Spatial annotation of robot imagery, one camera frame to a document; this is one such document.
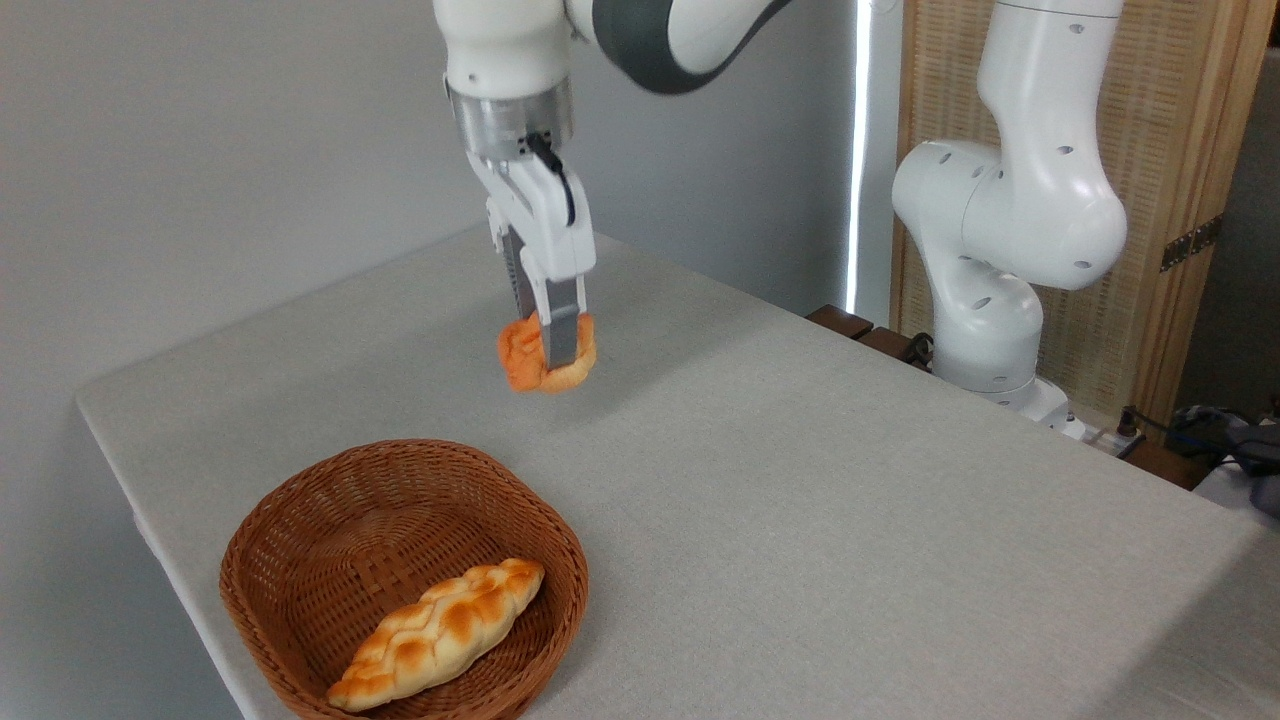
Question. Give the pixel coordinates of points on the brown wicker basket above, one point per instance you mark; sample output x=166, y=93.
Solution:
x=290, y=620

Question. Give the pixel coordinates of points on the dark metal screen hinge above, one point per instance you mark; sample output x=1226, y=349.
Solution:
x=1190, y=243

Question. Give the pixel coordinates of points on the round flower-shaped bread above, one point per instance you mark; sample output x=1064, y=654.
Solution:
x=520, y=360

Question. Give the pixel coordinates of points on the white power strip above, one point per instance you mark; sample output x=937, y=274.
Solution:
x=1105, y=438

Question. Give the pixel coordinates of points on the dark brown wooden block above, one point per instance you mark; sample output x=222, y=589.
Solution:
x=1165, y=465
x=885, y=342
x=840, y=321

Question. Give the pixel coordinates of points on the wooden rattan folding screen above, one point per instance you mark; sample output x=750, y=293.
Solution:
x=1170, y=110

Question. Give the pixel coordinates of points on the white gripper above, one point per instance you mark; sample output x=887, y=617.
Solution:
x=550, y=225

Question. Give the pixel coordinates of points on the long braided bread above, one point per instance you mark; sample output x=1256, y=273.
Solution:
x=440, y=630

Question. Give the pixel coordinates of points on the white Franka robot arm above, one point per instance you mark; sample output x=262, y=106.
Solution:
x=1040, y=200

